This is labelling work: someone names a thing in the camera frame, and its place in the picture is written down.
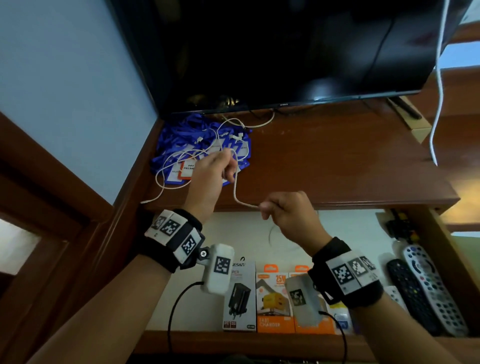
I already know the person's left hand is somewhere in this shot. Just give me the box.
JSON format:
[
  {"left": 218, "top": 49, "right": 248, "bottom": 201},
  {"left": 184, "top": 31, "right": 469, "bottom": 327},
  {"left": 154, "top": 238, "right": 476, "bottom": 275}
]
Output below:
[{"left": 182, "top": 148, "right": 239, "bottom": 224}]

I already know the person's right hand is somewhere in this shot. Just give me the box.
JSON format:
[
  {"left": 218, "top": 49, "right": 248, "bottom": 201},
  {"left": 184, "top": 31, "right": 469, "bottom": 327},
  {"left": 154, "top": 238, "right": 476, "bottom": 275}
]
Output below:
[{"left": 259, "top": 191, "right": 333, "bottom": 258}]

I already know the tangle of white cables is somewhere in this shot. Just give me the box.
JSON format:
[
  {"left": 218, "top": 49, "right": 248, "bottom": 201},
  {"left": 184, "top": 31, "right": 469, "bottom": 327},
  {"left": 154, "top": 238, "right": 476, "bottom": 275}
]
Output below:
[{"left": 140, "top": 118, "right": 250, "bottom": 205}]

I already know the pile of blue ID lanyards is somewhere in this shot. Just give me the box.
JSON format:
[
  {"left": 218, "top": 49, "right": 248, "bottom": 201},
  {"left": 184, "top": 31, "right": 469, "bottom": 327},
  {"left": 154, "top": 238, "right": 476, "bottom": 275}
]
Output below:
[{"left": 151, "top": 113, "right": 253, "bottom": 187}]

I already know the wooden drawer with white bottom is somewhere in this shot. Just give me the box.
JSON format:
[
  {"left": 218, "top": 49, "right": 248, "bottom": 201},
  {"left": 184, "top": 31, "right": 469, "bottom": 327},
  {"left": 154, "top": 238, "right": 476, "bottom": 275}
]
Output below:
[{"left": 133, "top": 204, "right": 480, "bottom": 364}]

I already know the orange charger box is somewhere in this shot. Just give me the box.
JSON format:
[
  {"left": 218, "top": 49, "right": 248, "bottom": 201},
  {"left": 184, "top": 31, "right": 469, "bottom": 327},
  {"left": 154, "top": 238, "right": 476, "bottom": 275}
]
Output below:
[
  {"left": 288, "top": 264, "right": 337, "bottom": 335},
  {"left": 256, "top": 264, "right": 296, "bottom": 335}
]

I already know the black plug adapter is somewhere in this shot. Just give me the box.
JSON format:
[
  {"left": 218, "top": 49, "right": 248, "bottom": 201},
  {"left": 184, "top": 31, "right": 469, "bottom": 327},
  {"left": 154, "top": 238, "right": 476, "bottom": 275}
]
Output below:
[{"left": 385, "top": 219, "right": 406, "bottom": 241}]

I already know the white charger box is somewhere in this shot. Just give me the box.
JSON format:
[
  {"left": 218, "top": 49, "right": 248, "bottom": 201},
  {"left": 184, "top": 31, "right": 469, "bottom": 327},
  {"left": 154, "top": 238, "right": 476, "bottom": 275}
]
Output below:
[{"left": 223, "top": 256, "right": 258, "bottom": 332}]

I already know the white cream tube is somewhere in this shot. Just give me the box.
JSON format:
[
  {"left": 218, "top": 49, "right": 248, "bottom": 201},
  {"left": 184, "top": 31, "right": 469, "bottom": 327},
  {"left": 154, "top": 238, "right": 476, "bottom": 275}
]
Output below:
[{"left": 329, "top": 299, "right": 353, "bottom": 335}]

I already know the small yellow flashlight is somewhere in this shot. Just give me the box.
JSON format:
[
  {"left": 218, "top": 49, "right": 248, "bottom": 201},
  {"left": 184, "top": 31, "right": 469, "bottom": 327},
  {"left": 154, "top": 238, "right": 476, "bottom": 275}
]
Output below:
[{"left": 398, "top": 211, "right": 420, "bottom": 245}]

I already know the small white remote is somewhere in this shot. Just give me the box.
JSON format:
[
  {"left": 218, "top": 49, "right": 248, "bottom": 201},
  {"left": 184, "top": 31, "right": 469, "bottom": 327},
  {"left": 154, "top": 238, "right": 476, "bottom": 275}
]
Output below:
[{"left": 384, "top": 285, "right": 410, "bottom": 314}]

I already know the wide black remote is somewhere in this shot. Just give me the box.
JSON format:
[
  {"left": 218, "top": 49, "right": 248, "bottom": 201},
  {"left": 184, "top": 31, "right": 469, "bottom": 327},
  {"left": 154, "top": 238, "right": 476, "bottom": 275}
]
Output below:
[{"left": 386, "top": 258, "right": 442, "bottom": 337}]

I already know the large white remote control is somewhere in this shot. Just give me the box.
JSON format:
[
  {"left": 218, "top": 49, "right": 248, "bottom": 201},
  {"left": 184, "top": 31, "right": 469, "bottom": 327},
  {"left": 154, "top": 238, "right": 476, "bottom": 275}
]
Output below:
[{"left": 401, "top": 244, "right": 470, "bottom": 337}]

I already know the person's left forearm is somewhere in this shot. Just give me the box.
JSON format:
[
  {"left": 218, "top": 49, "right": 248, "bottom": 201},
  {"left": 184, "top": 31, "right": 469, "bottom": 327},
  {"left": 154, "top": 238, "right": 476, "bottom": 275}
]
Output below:
[{"left": 28, "top": 254, "right": 173, "bottom": 364}]

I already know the person's right forearm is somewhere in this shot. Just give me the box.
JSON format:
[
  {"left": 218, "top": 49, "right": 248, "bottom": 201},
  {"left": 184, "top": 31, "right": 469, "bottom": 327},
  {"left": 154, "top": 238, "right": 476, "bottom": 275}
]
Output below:
[{"left": 352, "top": 294, "right": 462, "bottom": 364}]

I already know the black left wristband with markers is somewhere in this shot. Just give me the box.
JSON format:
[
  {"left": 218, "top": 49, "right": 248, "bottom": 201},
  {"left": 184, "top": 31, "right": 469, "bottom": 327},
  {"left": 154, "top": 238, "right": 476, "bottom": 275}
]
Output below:
[{"left": 136, "top": 208, "right": 206, "bottom": 274}]

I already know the black wristband with markers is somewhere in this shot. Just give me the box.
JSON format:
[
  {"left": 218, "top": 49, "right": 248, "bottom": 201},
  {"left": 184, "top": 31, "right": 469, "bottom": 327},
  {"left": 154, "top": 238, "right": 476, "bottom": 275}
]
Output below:
[
  {"left": 136, "top": 208, "right": 206, "bottom": 274},
  {"left": 308, "top": 236, "right": 384, "bottom": 310}
]

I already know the black right wristband with markers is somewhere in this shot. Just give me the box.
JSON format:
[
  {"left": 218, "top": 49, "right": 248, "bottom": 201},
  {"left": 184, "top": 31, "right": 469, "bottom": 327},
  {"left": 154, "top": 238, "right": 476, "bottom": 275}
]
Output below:
[{"left": 308, "top": 236, "right": 384, "bottom": 310}]

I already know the black television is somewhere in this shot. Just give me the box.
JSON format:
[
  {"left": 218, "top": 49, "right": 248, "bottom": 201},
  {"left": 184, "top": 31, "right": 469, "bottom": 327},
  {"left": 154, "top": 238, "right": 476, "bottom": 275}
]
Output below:
[{"left": 106, "top": 0, "right": 473, "bottom": 115}]

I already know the black television stand leg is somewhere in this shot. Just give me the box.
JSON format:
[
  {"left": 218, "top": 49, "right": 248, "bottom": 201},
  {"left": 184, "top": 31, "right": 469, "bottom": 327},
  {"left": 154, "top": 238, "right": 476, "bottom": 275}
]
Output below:
[{"left": 388, "top": 96, "right": 423, "bottom": 120}]

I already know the brown wooden side cabinet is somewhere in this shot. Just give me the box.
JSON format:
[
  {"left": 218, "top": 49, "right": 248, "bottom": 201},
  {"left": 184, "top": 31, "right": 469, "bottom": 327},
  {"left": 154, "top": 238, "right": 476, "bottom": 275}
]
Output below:
[{"left": 412, "top": 65, "right": 480, "bottom": 226}]

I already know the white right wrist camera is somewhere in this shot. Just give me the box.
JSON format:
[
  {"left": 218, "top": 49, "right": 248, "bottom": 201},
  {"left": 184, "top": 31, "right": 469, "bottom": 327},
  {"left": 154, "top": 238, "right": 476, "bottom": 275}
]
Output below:
[{"left": 284, "top": 273, "right": 323, "bottom": 328}]

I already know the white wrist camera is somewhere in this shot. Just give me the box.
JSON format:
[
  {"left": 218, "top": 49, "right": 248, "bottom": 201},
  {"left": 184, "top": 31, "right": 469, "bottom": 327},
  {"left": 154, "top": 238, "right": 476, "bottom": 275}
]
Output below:
[
  {"left": 196, "top": 243, "right": 235, "bottom": 296},
  {"left": 284, "top": 273, "right": 323, "bottom": 328}
]

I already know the thin beige cable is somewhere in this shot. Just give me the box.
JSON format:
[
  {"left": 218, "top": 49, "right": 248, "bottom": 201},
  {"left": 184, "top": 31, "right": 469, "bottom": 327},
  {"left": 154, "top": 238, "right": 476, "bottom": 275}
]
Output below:
[{"left": 221, "top": 110, "right": 276, "bottom": 129}]

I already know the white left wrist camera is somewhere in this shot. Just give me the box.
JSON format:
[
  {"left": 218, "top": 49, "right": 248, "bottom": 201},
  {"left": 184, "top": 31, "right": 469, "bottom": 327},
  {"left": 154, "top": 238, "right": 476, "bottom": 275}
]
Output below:
[{"left": 196, "top": 243, "right": 235, "bottom": 296}]

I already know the black left camera cable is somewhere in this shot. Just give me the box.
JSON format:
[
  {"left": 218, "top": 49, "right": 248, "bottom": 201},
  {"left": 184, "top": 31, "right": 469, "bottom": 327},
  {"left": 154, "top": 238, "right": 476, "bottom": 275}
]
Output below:
[{"left": 167, "top": 281, "right": 205, "bottom": 355}]

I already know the black camera cable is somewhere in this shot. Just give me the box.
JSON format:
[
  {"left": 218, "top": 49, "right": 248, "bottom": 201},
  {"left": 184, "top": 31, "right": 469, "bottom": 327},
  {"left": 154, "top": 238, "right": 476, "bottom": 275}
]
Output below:
[
  {"left": 167, "top": 281, "right": 205, "bottom": 355},
  {"left": 318, "top": 310, "right": 349, "bottom": 364}
]

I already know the black right camera cable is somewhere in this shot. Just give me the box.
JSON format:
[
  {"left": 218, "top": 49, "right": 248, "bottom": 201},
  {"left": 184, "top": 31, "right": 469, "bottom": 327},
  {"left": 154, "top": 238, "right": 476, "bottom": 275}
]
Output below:
[{"left": 318, "top": 310, "right": 349, "bottom": 364}]

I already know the thick white power cable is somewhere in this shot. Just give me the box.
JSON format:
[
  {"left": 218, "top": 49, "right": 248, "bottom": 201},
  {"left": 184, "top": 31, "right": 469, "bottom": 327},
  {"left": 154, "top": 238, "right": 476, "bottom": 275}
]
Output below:
[{"left": 429, "top": 0, "right": 451, "bottom": 167}]

